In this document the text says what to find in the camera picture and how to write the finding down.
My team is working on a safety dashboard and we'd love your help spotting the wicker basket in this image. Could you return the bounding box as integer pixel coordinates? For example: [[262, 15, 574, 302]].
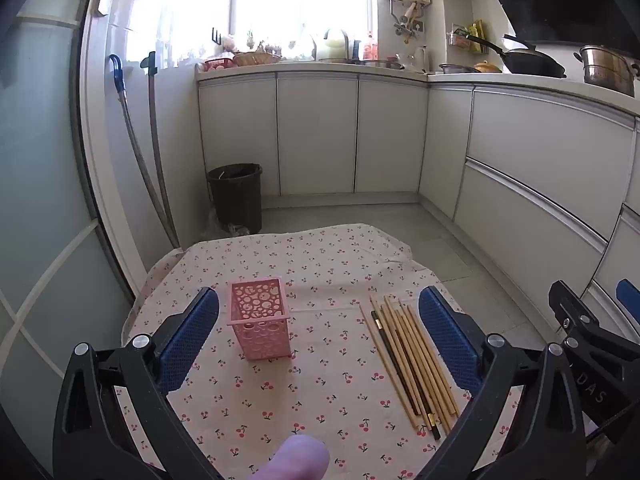
[[232, 51, 282, 67]]

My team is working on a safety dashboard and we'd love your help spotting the steel steamer pot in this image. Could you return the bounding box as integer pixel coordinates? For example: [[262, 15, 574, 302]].
[[580, 45, 640, 98]]

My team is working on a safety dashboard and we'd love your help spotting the white plastic jug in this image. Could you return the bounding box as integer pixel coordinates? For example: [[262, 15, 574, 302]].
[[314, 28, 349, 61]]

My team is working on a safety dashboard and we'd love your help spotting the wall rack with packets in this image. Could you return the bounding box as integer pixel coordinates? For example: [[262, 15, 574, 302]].
[[447, 20, 488, 54]]

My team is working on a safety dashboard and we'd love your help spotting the plastic bag of vegetables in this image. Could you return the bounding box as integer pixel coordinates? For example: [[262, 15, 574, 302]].
[[202, 210, 251, 241]]

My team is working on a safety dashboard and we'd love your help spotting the pole with dark hook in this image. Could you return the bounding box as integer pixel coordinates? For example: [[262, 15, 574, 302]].
[[140, 51, 182, 248]]

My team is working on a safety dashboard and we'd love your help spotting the bunch of wooden chopsticks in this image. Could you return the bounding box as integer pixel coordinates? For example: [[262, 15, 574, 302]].
[[358, 294, 461, 431]]

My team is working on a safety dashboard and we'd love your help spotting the cherry print tablecloth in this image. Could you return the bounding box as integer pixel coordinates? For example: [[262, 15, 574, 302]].
[[121, 223, 531, 480]]

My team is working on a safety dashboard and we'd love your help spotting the white cabinet with drawers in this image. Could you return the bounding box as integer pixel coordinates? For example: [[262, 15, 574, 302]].
[[420, 82, 640, 341]]

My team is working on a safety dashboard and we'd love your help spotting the kitchen window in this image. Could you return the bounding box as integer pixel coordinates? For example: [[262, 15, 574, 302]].
[[125, 0, 381, 61]]

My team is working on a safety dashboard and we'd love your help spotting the black wok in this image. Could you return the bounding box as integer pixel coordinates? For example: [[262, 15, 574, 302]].
[[467, 34, 568, 79]]

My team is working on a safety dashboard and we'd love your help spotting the pink perforated utensil holder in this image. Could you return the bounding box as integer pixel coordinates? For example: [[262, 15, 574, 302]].
[[227, 280, 294, 362]]

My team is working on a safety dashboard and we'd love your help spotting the white countertop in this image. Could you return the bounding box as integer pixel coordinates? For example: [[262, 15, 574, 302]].
[[196, 60, 640, 116]]

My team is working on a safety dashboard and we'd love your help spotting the black chopstick with gold bands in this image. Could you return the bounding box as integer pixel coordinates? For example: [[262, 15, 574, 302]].
[[370, 310, 442, 441]]

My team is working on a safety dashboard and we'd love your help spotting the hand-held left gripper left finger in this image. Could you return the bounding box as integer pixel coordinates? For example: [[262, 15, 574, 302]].
[[52, 287, 221, 480]]

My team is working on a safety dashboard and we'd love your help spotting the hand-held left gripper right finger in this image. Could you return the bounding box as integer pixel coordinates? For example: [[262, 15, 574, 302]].
[[419, 286, 586, 480]]

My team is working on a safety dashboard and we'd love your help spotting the pole with blue grip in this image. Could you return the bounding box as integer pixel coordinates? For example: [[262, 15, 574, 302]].
[[108, 54, 176, 248]]

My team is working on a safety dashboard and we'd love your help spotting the person's left hand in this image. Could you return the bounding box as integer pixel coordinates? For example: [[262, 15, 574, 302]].
[[248, 433, 331, 480]]

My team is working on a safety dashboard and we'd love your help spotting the brown trash bin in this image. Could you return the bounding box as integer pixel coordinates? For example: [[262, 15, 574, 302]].
[[207, 163, 264, 235]]

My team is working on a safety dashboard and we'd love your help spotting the frosted glass sliding door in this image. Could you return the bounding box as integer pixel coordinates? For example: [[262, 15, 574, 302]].
[[0, 0, 146, 480]]

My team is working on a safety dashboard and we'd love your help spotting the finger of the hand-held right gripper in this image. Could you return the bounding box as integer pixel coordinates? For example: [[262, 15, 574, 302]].
[[616, 279, 640, 313], [548, 281, 640, 361]]

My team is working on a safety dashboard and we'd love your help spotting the white cabinet with doors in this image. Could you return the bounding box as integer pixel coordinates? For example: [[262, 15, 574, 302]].
[[197, 72, 431, 196]]

